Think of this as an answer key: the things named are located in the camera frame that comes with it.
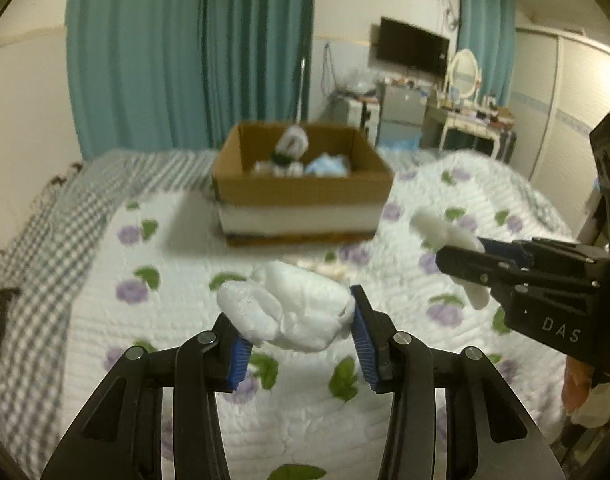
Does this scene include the white cloth piece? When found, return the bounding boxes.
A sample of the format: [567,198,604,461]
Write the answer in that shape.
[410,210,490,310]

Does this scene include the blue cloud tissue pack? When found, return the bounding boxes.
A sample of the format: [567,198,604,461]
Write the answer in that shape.
[305,153,351,178]

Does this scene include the cream cloth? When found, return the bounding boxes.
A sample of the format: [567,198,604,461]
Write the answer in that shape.
[216,260,356,353]

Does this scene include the white socks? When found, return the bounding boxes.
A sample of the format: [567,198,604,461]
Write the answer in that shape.
[270,125,309,166]

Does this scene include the dark patterned tissue pack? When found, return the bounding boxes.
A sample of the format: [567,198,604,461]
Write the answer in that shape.
[251,160,305,178]

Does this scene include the orange gloved right hand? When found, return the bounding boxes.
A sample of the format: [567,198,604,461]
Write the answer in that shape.
[561,356,610,429]

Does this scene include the white dressing table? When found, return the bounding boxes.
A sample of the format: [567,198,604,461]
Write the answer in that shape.
[419,94,517,164]

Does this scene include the silver mini fridge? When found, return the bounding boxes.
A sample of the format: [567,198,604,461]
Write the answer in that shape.
[377,84,427,151]

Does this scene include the white floral quilt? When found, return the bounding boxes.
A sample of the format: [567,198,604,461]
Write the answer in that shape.
[61,152,572,479]

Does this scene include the white wardrobe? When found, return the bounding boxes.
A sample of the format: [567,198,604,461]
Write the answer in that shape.
[508,26,610,235]

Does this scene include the grey checkered bed sheet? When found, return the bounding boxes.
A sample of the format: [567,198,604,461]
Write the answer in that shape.
[0,150,216,479]

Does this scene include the white suitcase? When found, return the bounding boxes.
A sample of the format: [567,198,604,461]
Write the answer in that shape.
[332,96,380,146]

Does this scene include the white oval vanity mirror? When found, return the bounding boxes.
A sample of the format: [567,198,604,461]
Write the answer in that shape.
[444,49,482,103]

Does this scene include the brown cardboard box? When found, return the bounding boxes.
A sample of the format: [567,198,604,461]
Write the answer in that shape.
[212,122,394,246]

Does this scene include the teal right curtain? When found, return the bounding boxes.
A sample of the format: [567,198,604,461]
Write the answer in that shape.
[458,0,517,106]

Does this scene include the teal window curtain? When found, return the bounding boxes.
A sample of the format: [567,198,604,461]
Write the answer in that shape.
[65,0,314,159]

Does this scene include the black wall television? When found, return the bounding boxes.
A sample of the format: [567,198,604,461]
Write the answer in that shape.
[375,18,449,78]

